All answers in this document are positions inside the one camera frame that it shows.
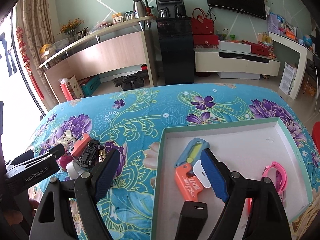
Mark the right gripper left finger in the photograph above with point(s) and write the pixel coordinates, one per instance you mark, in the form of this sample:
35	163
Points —
53	218

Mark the person left hand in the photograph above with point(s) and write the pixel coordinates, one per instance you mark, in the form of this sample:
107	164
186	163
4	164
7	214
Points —
15	217

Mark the red paper gift bag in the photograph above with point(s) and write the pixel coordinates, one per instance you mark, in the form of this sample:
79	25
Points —
67	89

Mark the white side desk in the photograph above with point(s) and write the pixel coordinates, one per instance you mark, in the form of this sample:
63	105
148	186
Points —
295	54

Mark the pink kids watch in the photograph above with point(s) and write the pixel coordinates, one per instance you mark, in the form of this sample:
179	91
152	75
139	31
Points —
280	173

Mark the red hanging knot ornament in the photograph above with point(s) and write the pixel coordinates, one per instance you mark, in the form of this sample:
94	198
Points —
22	47

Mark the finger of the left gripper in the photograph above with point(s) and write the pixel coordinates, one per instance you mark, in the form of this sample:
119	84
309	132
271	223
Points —
22	158
50	157

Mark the wooden curved desk shelf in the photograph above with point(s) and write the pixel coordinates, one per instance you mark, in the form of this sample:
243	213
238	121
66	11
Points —
89	56

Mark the black plug charger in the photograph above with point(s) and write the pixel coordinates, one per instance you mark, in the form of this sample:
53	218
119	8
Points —
192	219

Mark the white flat box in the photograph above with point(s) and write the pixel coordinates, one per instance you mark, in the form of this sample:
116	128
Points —
234	46

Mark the floral blue tablecloth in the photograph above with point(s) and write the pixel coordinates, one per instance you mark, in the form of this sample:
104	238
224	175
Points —
132	122

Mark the black gold patterned lighter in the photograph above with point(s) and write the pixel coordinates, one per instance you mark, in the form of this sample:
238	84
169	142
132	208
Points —
101	155

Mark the orange blue carrot knife toy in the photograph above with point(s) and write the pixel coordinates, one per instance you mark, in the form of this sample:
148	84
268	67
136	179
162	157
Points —
187	183

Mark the steel thermos jug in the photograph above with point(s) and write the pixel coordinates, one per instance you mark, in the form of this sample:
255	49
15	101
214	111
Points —
140	8

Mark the salmon grey folding knife toy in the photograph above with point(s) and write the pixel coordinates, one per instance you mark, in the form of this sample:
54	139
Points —
80	145

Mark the white smart watch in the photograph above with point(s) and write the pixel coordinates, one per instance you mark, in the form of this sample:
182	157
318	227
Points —
74	170

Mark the black toy car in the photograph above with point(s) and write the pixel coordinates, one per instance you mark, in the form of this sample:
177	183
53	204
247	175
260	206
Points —
88	157

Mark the black water dispenser cabinet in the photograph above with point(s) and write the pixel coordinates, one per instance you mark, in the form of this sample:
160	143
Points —
176	42

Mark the teal white box lid tray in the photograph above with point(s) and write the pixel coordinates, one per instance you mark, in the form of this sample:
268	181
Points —
244	146

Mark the pink puppy figurine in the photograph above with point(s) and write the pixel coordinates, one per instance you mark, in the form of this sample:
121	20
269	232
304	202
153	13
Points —
64	161

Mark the yellow flower vase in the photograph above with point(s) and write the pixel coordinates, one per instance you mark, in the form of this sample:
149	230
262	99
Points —
70	29

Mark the red stool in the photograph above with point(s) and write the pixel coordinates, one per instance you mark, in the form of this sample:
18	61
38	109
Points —
316	134

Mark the white usb charger cube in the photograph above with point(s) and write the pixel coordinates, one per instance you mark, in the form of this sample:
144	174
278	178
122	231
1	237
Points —
199	172

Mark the red gift box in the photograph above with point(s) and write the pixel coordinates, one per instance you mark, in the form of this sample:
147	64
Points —
205	41

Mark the red handbag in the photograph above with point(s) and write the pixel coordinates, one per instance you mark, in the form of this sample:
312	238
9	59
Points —
200	23

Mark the red eye drop bottle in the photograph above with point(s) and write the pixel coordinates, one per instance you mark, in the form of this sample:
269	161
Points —
249	205

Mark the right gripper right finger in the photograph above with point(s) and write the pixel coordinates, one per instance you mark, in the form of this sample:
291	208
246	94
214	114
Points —
267	218

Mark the cream tv stand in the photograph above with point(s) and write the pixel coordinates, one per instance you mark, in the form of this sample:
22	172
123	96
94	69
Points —
234	63

